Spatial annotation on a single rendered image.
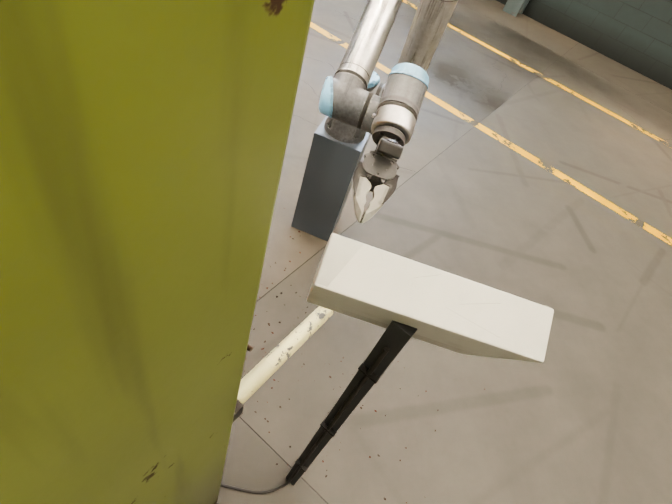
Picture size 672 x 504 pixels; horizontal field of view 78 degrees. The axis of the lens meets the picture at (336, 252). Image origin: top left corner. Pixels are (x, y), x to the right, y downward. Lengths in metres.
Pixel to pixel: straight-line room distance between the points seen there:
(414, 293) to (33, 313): 0.45
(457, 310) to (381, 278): 0.12
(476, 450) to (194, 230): 1.77
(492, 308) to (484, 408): 1.45
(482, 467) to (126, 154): 1.85
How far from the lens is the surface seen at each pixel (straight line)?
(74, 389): 0.34
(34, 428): 0.35
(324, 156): 1.91
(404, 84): 0.95
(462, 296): 0.61
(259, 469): 1.66
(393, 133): 0.90
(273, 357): 1.08
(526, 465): 2.07
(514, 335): 0.64
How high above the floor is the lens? 1.61
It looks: 47 degrees down
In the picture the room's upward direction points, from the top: 21 degrees clockwise
